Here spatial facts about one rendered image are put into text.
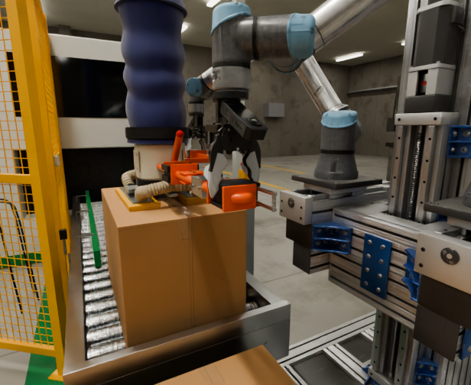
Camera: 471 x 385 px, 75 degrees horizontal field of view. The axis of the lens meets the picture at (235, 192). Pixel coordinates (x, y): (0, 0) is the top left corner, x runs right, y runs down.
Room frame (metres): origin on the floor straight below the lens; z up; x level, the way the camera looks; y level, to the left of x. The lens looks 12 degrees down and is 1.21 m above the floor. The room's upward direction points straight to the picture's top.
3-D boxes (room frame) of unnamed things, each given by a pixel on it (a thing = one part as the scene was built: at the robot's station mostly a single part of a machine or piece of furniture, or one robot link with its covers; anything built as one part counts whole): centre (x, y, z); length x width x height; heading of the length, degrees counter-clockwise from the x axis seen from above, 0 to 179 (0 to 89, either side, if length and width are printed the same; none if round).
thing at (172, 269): (1.14, 0.28, 0.75); 0.60 x 0.40 x 0.40; 27
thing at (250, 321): (0.82, 0.12, 0.58); 0.70 x 0.03 x 0.06; 117
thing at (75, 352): (1.71, 0.95, 0.50); 2.31 x 0.05 x 0.19; 27
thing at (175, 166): (0.93, 0.17, 1.08); 0.10 x 0.08 x 0.06; 118
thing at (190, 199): (1.19, 0.20, 0.97); 0.34 x 0.10 x 0.05; 28
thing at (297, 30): (0.64, -0.09, 1.38); 0.11 x 0.11 x 0.08; 79
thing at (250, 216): (1.56, -0.06, 0.50); 0.07 x 0.07 x 1.00; 27
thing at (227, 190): (0.62, 0.01, 1.08); 0.08 x 0.07 x 0.05; 28
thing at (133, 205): (1.10, 0.37, 0.97); 0.34 x 0.10 x 0.05; 28
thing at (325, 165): (1.09, -0.36, 1.09); 0.15 x 0.15 x 0.10
